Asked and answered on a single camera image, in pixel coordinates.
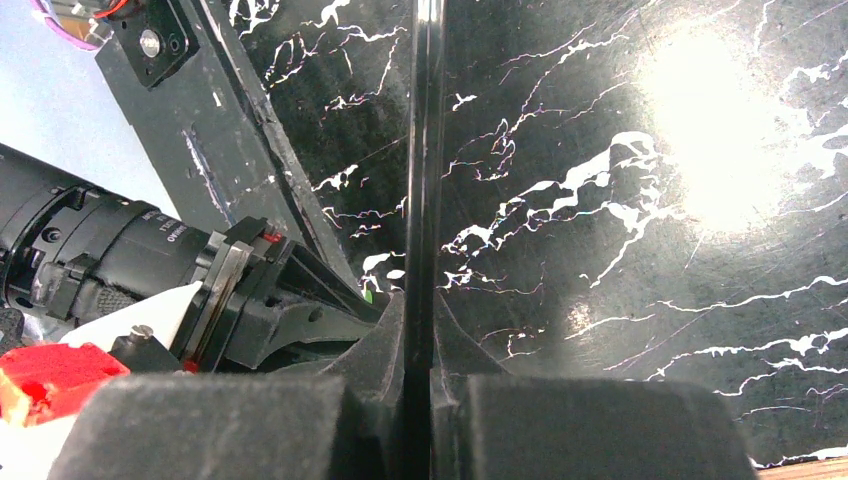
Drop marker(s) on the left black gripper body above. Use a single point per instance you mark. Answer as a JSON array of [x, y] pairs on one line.
[[266, 303]]

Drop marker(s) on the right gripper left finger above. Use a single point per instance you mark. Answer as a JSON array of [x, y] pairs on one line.
[[373, 368]]

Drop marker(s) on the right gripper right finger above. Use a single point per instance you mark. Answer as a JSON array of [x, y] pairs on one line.
[[463, 371]]

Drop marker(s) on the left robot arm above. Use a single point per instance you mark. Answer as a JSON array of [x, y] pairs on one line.
[[74, 252]]

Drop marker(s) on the brown wooden board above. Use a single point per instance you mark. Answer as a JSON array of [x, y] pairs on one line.
[[828, 469]]

